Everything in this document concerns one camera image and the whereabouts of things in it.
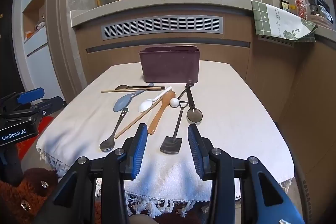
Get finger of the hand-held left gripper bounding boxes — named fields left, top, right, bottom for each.
left=33, top=96, right=66, bottom=117
left=0, top=87, right=46, bottom=119

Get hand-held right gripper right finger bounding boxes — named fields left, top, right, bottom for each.
left=187, top=123, right=306, bottom=224

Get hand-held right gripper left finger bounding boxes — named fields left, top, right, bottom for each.
left=31, top=123, right=149, bottom=224

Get black utensil handle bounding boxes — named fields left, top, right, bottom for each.
left=160, top=101, right=188, bottom=154

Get wooden chopstick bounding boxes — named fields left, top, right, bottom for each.
left=101, top=87, right=162, bottom=93
left=115, top=101, right=166, bottom=139

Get oval metal spoon black handle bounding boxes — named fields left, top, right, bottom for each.
left=99, top=108, right=129, bottom=152

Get round metal spoon black handle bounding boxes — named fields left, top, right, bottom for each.
left=186, top=85, right=203, bottom=125

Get brown wooden spoon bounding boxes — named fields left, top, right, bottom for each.
left=147, top=91, right=176, bottom=135

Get white plastic spoon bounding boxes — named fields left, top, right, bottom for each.
left=139, top=86, right=173, bottom=112

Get blue-grey plastic spoon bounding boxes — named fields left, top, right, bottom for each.
left=113, top=83, right=154, bottom=112

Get dark spoon long handle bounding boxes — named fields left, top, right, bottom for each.
left=115, top=85, right=166, bottom=90

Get purple plastic utensil box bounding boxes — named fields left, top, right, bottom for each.
left=139, top=46, right=201, bottom=83

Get person's brown fuzzy clothing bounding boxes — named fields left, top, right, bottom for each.
left=0, top=168, right=65, bottom=224

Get white shelf unit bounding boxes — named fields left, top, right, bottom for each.
left=12, top=0, right=66, bottom=104

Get wooden kitchen cabinet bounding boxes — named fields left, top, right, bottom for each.
left=75, top=7, right=336, bottom=151

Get grey vent grille under towel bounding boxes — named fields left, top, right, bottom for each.
left=257, top=34, right=294, bottom=47

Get grey stone countertop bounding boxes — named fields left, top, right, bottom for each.
left=70, top=0, right=336, bottom=42

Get green checked towel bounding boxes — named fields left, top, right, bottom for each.
left=251, top=0, right=318, bottom=42

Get clear bottle red contents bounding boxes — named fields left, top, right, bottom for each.
left=295, top=0, right=307, bottom=20

